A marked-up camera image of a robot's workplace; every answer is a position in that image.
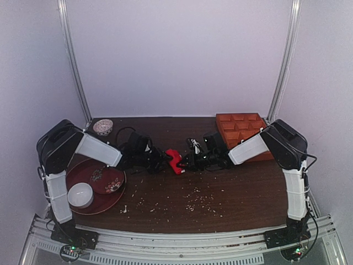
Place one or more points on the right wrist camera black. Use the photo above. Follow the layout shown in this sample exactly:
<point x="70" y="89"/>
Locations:
<point x="214" y="140"/>

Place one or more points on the aluminium frame post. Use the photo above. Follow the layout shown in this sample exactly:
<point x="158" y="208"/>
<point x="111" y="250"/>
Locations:
<point x="67" y="36"/>
<point x="284" y="71"/>

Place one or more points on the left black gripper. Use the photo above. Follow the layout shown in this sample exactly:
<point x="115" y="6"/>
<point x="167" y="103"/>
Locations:
<point x="159" y="159"/>

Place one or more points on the right aluminium frame post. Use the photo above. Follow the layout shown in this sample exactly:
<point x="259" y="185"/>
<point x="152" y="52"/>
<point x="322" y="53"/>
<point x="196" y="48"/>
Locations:
<point x="284" y="71"/>

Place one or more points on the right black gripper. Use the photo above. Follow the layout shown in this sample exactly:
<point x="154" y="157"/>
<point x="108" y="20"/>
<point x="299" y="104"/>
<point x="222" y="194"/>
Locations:
<point x="191" y="160"/>

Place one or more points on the left aluminium frame post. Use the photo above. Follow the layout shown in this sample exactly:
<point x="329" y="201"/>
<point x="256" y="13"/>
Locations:
<point x="67" y="36"/>

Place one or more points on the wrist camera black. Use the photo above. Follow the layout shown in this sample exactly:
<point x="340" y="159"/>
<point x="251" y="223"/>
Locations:
<point x="139" y="143"/>
<point x="214" y="140"/>

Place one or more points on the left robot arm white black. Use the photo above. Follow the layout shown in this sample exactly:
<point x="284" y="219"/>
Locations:
<point x="61" y="144"/>

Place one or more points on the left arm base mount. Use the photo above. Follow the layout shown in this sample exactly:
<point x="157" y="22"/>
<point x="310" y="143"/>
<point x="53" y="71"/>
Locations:
<point x="73" y="236"/>

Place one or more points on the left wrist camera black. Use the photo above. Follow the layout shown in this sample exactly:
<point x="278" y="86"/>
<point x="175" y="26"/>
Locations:
<point x="139" y="143"/>

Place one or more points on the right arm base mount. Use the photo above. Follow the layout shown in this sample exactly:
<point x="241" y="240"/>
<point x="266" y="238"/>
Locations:
<point x="286" y="235"/>

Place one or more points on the orange compartment tray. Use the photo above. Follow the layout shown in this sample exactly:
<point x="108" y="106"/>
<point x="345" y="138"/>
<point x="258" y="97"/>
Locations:
<point x="237" y="127"/>

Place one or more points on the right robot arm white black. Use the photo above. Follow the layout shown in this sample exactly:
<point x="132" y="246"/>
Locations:
<point x="287" y="146"/>

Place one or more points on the white round cup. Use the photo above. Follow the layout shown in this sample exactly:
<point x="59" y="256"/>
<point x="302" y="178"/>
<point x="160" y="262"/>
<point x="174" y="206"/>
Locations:
<point x="80" y="195"/>

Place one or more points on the aluminium front rail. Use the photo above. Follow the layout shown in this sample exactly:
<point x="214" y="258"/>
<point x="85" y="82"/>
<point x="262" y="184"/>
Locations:
<point x="240" y="247"/>

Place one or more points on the red white underwear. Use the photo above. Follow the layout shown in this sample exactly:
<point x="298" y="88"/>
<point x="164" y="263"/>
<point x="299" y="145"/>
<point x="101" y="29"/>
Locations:
<point x="174" y="159"/>

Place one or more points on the small patterned white bowl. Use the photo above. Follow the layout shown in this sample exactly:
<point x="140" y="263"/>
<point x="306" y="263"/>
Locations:
<point x="103" y="127"/>

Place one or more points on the large dark red tray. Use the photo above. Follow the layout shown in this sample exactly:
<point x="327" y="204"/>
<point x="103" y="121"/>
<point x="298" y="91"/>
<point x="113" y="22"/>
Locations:
<point x="82" y="173"/>

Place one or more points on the red floral plate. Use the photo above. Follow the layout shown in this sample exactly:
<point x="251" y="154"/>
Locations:
<point x="106" y="180"/>

